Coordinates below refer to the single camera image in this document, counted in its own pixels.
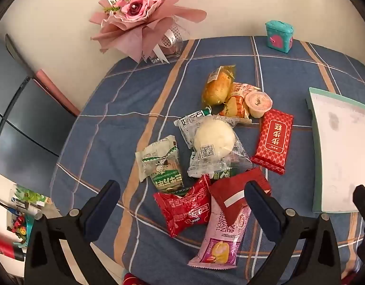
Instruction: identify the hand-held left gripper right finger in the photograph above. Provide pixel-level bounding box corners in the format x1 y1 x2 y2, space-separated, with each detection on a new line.
244 180 342 285

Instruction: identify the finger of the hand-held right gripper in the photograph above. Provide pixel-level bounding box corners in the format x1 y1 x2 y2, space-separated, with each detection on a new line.
353 185 365 223

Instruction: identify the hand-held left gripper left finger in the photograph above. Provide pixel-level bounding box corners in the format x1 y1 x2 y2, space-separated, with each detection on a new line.
23 180 126 285

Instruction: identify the dark red snack packet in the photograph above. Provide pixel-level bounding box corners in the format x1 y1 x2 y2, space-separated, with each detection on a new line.
210 168 272 229

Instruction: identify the pink snack packet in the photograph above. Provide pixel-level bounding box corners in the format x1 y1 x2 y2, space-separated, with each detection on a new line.
188 197 251 269

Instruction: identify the white tray with green rim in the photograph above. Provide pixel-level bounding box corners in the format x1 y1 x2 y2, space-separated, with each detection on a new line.
306 87 365 214

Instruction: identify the cream and green snack packet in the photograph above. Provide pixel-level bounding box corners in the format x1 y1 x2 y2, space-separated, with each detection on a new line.
135 135 184 192

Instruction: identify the red patterned snack packet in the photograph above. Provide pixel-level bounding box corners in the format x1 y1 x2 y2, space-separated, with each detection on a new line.
250 109 294 175

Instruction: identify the red crinkled snack packet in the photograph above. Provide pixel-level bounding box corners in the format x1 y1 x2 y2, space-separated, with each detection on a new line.
153 175 212 238

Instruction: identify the clear white bun packet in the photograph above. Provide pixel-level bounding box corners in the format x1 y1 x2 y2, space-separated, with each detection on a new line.
174 114 252 179

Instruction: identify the pink jelly cup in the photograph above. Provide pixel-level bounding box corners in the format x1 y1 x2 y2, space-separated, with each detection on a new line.
245 91 273 119

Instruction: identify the orange snack packet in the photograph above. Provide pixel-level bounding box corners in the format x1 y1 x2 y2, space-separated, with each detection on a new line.
219 82 262 122

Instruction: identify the yellow bread packet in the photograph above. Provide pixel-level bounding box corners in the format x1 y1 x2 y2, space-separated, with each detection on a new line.
202 65 237 106

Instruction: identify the green printed box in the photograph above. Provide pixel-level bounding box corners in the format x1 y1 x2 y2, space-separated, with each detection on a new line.
10 184 54 211

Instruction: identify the teal basket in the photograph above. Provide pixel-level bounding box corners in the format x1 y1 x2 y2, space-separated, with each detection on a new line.
7 212 37 248

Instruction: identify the blue plaid tablecloth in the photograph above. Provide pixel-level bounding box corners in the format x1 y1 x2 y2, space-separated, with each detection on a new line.
50 36 365 285

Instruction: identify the grey refrigerator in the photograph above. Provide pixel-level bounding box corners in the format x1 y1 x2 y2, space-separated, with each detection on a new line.
0 31 79 185

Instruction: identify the pink board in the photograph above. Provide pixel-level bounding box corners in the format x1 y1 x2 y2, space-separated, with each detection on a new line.
32 69 81 117

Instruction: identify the teal tin box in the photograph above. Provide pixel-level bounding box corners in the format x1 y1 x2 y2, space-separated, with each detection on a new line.
265 21 294 53

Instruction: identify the clear glass vase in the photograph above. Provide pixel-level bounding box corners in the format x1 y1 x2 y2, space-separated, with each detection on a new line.
142 18 190 64

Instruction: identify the pink flower bouquet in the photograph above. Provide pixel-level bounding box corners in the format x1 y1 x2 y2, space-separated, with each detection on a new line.
90 0 207 63

